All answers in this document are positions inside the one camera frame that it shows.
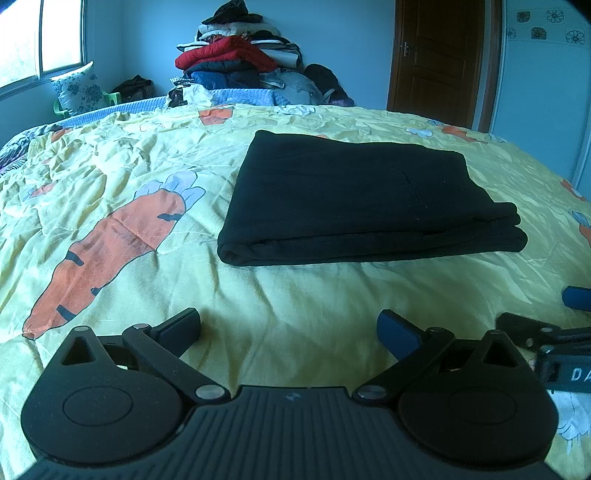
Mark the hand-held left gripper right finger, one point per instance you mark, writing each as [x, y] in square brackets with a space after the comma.
[398, 331]

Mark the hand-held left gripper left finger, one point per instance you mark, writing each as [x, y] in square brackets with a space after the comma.
[182, 328]

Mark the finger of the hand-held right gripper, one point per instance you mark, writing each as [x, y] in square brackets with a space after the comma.
[578, 298]
[526, 328]

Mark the black pants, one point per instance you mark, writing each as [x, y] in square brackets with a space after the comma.
[351, 198]

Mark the yellow carrot-print blanket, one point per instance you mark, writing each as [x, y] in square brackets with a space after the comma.
[286, 304]

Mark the blue quilted bed sheet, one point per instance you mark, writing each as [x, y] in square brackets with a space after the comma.
[138, 105]

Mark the white wardrobe with flower stickers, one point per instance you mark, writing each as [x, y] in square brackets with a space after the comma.
[540, 69]

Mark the green plastic chair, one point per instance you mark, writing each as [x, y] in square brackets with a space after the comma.
[111, 98]

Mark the dark duffel bag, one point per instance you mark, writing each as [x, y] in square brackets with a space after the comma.
[134, 86]

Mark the dark backpack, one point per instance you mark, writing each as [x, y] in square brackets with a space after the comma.
[325, 83]

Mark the floral white pillow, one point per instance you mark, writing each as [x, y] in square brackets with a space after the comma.
[76, 90]

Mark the pile of folded clothes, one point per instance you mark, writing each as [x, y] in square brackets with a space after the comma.
[240, 60]

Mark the brown wooden door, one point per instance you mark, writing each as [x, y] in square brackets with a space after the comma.
[438, 55]

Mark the window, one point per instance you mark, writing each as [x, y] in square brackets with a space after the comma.
[41, 37]

